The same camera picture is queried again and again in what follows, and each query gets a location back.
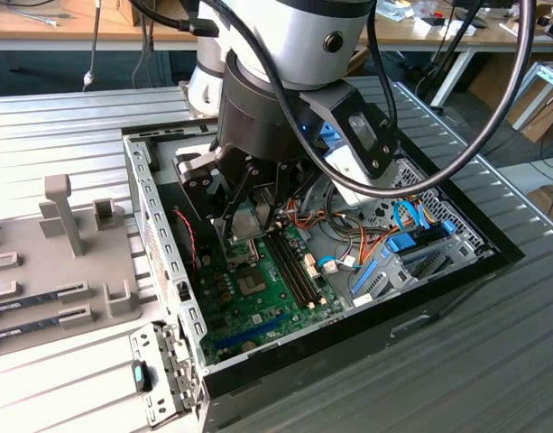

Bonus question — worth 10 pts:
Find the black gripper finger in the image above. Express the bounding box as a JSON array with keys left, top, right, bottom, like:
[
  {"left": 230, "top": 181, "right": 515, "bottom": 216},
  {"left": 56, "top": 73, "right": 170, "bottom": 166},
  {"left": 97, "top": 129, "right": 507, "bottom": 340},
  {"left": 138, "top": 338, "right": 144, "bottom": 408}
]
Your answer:
[
  {"left": 185, "top": 152, "right": 259, "bottom": 240},
  {"left": 257, "top": 161, "right": 322, "bottom": 229}
]

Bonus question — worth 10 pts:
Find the silver CPU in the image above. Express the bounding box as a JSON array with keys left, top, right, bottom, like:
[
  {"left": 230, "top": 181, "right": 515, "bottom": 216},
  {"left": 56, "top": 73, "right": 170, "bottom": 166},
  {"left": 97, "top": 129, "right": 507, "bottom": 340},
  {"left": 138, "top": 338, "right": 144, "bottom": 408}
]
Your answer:
[{"left": 230, "top": 209, "right": 264, "bottom": 240}]

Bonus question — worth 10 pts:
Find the grey metal drive cage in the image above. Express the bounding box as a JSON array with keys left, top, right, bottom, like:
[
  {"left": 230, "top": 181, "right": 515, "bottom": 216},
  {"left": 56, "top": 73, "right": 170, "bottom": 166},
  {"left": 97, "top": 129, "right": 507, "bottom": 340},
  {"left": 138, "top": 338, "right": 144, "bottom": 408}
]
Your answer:
[{"left": 298, "top": 124, "right": 410, "bottom": 216}]

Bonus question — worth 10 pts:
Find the black RAM slot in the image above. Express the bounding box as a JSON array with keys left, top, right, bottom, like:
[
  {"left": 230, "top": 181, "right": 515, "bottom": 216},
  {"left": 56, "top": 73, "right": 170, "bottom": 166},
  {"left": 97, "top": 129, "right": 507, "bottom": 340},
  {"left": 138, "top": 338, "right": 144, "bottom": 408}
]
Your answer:
[
  {"left": 275, "top": 223, "right": 327, "bottom": 306},
  {"left": 263, "top": 227, "right": 317, "bottom": 310}
]

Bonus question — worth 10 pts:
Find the blue disk carrier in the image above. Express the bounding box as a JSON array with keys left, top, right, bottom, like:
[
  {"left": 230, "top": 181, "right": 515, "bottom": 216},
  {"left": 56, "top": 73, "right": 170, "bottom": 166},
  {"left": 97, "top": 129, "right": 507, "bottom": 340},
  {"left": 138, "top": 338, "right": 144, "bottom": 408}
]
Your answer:
[
  {"left": 383, "top": 219, "right": 457, "bottom": 256},
  {"left": 350, "top": 257, "right": 397, "bottom": 299}
]

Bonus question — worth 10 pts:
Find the green motherboard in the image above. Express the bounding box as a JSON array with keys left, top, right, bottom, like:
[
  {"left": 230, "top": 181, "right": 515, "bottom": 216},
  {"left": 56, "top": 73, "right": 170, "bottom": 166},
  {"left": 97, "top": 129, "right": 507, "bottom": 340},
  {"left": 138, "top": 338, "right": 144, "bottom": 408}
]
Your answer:
[{"left": 195, "top": 223, "right": 349, "bottom": 367}]

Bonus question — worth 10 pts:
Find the blue expansion slot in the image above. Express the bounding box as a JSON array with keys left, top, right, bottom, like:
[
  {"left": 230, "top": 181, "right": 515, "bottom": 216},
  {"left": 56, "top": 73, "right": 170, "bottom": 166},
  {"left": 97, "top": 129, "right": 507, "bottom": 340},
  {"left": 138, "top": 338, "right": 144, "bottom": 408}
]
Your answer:
[{"left": 214, "top": 314, "right": 287, "bottom": 354}]

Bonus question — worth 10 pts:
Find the brown cardboard box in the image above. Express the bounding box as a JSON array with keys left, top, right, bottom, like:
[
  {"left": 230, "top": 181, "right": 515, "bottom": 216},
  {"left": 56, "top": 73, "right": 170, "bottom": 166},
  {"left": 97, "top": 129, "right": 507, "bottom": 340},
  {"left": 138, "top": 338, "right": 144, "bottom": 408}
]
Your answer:
[{"left": 61, "top": 0, "right": 147, "bottom": 27}]

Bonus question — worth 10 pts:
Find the grey metal disk bay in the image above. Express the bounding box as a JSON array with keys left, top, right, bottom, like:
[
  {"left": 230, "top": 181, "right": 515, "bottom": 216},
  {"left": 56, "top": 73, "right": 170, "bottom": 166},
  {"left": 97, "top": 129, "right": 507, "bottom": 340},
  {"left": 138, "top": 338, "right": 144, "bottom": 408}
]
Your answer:
[{"left": 347, "top": 232, "right": 496, "bottom": 310}]

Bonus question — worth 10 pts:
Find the black open PC case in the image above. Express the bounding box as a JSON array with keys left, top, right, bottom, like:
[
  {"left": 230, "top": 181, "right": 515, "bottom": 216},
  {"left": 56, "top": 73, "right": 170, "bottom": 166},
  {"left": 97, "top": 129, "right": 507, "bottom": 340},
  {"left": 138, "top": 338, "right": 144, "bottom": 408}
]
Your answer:
[{"left": 121, "top": 102, "right": 526, "bottom": 433}]

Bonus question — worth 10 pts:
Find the clear plastic packet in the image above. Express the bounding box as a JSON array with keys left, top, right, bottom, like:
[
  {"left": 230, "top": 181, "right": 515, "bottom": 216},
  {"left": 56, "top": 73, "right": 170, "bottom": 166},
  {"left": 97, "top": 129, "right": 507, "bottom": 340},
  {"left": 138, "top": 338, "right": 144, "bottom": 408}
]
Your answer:
[{"left": 377, "top": 0, "right": 415, "bottom": 22}]

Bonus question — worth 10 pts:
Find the grey parts rack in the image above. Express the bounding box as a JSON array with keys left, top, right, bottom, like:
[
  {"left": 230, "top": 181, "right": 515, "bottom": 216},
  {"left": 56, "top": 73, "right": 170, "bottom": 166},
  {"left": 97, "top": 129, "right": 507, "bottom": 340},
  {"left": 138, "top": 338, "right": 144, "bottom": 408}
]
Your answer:
[{"left": 0, "top": 173, "right": 144, "bottom": 361}]

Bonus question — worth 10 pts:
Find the black teal latch button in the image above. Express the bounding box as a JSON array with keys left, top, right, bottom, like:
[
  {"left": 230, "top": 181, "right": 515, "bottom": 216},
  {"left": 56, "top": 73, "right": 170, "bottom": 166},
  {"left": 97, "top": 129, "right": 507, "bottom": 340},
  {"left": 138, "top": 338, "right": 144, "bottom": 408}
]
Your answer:
[{"left": 131, "top": 359, "right": 154, "bottom": 392}]

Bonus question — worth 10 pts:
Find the blue RAM stick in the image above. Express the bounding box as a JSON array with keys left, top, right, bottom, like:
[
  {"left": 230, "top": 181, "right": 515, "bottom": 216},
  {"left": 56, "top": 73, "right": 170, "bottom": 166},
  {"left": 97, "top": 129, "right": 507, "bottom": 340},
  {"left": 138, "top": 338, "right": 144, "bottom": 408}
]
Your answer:
[
  {"left": 0, "top": 317, "right": 63, "bottom": 349},
  {"left": 0, "top": 291, "right": 61, "bottom": 316}
]

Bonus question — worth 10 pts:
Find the black tripod stand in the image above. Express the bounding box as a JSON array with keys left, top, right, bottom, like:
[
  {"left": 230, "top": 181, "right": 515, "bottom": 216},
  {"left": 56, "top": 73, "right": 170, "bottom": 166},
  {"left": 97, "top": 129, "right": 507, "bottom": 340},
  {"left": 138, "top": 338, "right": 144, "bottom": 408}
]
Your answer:
[{"left": 415, "top": 0, "right": 487, "bottom": 107}]

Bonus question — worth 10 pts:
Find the wooden desk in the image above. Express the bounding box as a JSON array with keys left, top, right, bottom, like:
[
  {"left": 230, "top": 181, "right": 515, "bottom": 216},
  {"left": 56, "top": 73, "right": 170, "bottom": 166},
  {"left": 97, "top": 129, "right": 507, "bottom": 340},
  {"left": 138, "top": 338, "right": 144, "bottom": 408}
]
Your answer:
[
  {"left": 0, "top": 0, "right": 200, "bottom": 51},
  {"left": 361, "top": 0, "right": 553, "bottom": 107}
]

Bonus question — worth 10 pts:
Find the large flat cardboard sheet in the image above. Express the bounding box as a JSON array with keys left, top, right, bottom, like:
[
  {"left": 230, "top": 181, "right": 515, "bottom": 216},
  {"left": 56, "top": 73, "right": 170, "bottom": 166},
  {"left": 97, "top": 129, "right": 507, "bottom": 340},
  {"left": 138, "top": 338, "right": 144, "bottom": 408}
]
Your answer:
[{"left": 467, "top": 56, "right": 553, "bottom": 143}]

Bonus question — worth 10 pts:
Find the open small cardboard box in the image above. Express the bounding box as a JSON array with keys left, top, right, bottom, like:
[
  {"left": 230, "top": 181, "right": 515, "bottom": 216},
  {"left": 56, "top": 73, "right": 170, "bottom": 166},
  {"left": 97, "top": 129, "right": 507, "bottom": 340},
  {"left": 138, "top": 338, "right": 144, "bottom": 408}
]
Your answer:
[{"left": 505, "top": 3, "right": 553, "bottom": 37}]

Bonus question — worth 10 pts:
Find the small silver wrist camera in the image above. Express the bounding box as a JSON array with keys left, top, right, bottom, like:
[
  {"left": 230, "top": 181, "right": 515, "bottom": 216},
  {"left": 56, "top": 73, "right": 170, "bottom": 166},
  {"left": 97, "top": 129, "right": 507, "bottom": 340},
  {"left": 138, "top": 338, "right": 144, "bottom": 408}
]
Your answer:
[{"left": 174, "top": 152, "right": 203, "bottom": 180}]

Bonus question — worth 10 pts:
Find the black wire bundle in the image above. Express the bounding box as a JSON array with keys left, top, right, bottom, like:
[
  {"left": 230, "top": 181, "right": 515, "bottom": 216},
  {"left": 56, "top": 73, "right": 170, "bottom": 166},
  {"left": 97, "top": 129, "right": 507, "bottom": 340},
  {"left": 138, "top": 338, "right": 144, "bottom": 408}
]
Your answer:
[{"left": 324, "top": 184, "right": 365, "bottom": 247}]

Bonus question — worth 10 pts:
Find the red black twisted wire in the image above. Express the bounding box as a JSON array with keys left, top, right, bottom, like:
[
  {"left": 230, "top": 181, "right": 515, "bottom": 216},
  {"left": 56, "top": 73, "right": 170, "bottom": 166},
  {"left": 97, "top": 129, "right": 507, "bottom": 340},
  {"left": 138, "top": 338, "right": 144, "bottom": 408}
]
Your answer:
[{"left": 173, "top": 206, "right": 201, "bottom": 272}]

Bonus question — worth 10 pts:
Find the metal socket cover frame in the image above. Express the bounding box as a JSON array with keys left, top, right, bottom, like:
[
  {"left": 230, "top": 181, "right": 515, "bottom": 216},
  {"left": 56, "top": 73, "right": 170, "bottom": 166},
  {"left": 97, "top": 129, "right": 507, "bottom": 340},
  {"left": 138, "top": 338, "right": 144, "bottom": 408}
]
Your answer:
[{"left": 219, "top": 236, "right": 260, "bottom": 272}]

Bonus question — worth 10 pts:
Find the blue wire white plug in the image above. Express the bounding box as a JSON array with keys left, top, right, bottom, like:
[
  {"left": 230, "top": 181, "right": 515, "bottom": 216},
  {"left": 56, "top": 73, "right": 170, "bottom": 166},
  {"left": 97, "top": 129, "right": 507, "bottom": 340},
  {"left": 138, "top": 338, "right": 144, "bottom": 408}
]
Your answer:
[{"left": 318, "top": 254, "right": 365, "bottom": 275}]

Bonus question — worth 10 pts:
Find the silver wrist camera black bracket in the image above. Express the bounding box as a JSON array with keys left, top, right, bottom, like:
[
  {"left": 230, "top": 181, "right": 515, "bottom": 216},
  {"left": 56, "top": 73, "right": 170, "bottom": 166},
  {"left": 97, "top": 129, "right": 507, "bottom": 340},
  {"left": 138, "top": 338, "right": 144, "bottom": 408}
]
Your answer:
[{"left": 300, "top": 80, "right": 402, "bottom": 209}]

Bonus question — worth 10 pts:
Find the orange power wire bundle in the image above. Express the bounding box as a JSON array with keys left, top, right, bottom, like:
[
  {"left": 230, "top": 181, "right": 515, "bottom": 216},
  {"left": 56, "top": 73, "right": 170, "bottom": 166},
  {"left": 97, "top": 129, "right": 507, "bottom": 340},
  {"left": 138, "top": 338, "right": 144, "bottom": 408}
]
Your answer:
[{"left": 284, "top": 198, "right": 394, "bottom": 274}]

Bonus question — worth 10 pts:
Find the flat blue data wire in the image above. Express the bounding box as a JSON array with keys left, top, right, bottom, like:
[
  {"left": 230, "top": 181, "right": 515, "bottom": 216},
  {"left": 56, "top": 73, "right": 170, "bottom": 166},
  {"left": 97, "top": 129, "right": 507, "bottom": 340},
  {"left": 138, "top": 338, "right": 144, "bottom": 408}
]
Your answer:
[{"left": 392, "top": 199, "right": 435, "bottom": 234}]

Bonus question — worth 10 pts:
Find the grey cable silver plug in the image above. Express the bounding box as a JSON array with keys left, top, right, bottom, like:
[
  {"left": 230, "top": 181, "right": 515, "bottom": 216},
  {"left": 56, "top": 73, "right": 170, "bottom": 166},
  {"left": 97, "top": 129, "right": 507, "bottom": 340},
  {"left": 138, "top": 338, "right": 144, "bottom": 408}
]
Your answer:
[{"left": 81, "top": 0, "right": 102, "bottom": 90}]

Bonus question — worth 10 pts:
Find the grey metal card bracket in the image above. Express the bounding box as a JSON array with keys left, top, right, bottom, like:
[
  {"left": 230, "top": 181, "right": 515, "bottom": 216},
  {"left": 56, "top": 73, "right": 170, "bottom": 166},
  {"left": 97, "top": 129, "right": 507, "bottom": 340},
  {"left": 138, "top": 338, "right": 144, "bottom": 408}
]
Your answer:
[{"left": 129, "top": 320, "right": 204, "bottom": 428}]

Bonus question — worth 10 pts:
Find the aluminium profile frame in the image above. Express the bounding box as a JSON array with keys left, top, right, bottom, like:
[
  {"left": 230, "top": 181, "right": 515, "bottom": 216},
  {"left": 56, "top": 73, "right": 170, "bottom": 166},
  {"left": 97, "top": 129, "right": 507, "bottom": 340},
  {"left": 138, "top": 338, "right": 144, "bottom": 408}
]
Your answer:
[{"left": 472, "top": 60, "right": 553, "bottom": 154}]

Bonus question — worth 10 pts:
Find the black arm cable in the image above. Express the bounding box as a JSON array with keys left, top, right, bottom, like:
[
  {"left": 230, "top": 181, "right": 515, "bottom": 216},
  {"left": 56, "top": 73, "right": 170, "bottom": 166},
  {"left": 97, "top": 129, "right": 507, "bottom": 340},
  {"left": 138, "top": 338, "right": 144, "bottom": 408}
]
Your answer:
[{"left": 131, "top": 0, "right": 538, "bottom": 200}]

